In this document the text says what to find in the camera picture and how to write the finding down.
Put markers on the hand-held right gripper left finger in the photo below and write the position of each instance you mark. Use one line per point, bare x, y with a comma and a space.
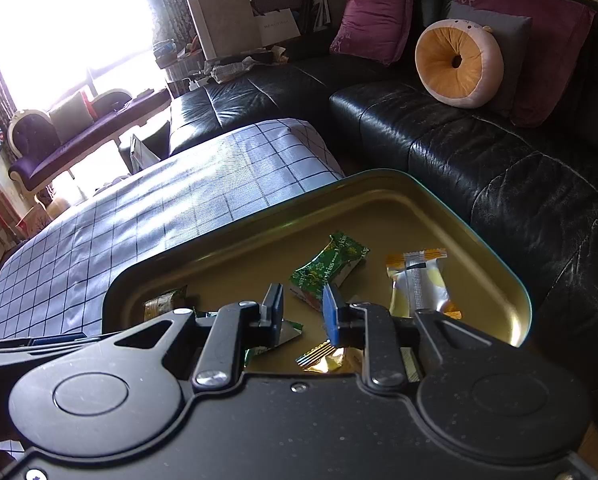
274, 310

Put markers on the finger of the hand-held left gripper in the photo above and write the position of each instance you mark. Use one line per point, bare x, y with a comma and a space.
9, 350

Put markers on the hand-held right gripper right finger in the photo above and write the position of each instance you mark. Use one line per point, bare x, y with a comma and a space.
333, 315

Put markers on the long silver snack packet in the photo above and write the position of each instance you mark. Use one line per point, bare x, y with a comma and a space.
290, 332

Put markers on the gold foil candy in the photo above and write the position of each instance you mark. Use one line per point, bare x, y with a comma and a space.
324, 357

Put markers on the green black snack packet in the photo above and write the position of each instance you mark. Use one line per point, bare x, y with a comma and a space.
255, 354

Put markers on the bright green snack packet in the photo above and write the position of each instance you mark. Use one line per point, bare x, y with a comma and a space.
329, 265

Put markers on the silver yellow snack packet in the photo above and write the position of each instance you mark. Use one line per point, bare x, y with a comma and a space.
419, 285

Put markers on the brown patterned snack packet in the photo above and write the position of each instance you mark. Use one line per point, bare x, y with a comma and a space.
164, 302

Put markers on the gold metal tin tray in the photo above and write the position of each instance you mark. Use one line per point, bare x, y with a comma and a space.
379, 210

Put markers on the tree print box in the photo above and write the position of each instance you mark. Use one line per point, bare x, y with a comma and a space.
34, 220

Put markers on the blue checked tablecloth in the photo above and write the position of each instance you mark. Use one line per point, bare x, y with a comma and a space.
179, 200

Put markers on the white framed board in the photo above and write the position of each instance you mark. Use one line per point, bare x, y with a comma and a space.
141, 155

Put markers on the black leather sofa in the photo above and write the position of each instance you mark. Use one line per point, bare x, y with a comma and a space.
429, 125

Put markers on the purple chaise longue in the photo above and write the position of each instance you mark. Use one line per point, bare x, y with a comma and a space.
79, 147

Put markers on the white power strip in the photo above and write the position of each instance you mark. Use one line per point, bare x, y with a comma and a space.
195, 83

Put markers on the light grey chaise cushion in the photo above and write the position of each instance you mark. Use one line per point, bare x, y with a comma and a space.
71, 117

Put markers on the crumpled papers pile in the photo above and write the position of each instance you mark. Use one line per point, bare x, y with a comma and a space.
234, 67

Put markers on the orange chaise cushion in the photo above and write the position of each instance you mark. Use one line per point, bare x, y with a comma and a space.
87, 102

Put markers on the round orange plush cushion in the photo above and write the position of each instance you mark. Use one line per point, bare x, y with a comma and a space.
454, 65

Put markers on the white paper bag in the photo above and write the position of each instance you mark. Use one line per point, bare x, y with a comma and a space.
279, 27

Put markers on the plain purple cushion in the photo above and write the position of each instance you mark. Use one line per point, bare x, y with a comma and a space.
374, 15

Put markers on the leaning magazines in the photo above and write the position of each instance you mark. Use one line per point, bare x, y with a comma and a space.
319, 10

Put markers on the patterned window curtain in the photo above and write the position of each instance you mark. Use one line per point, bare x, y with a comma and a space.
169, 5

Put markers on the purple patterned cushion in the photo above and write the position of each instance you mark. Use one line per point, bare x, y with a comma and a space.
554, 45

